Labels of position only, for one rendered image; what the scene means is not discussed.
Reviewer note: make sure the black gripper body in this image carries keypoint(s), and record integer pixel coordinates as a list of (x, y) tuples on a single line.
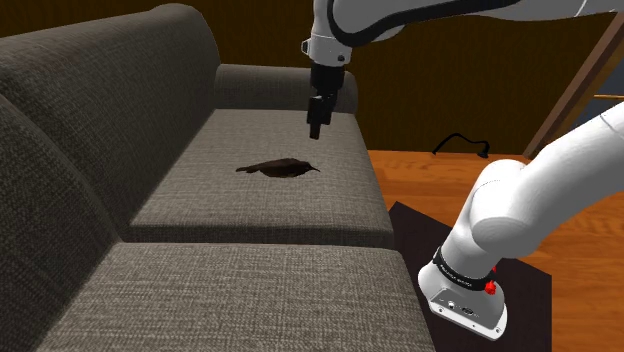
[(327, 80)]

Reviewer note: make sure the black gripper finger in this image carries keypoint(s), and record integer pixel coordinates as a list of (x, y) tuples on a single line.
[(318, 114)]

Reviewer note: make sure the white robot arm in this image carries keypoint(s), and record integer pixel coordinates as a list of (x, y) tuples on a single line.
[(531, 195)]

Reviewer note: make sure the dark brown bird figure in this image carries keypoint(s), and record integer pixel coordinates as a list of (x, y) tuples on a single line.
[(282, 167)]

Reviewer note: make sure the grey fabric sofa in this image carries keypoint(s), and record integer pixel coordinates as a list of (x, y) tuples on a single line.
[(195, 219)]

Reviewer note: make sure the brown wooden ladder frame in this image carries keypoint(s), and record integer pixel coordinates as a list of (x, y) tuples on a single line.
[(580, 83)]

